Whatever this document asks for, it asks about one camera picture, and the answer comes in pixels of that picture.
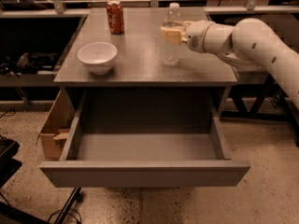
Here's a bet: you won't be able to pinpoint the clear plastic water bottle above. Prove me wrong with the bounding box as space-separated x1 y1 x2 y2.
160 2 185 67

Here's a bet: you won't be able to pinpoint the brown cardboard box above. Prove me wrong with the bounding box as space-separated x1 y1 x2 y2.
39 91 75 160

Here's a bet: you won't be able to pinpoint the black floor cable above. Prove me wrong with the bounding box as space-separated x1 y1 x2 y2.
46 208 82 224

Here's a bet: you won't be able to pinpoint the grey open top drawer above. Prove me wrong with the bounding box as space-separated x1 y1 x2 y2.
40 88 250 188

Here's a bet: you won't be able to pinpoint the white ceramic bowl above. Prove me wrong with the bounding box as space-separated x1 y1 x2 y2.
78 42 118 75

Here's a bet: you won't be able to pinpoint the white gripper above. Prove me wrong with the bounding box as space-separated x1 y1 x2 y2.
161 21 214 53

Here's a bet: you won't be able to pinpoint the orange soda can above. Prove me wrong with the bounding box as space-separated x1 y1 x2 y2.
107 0 124 35

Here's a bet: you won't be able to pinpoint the grey counter cabinet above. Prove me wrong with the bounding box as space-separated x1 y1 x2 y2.
52 6 239 117

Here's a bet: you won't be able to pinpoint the black headphones on shelf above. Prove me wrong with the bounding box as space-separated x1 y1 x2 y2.
0 52 60 75

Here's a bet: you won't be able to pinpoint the black equipment at left edge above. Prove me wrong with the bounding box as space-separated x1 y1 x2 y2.
0 137 22 188

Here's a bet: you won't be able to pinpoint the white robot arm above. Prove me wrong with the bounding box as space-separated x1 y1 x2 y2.
161 18 299 107

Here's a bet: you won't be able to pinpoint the black chair at right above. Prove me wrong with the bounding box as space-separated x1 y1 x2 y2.
221 70 299 146

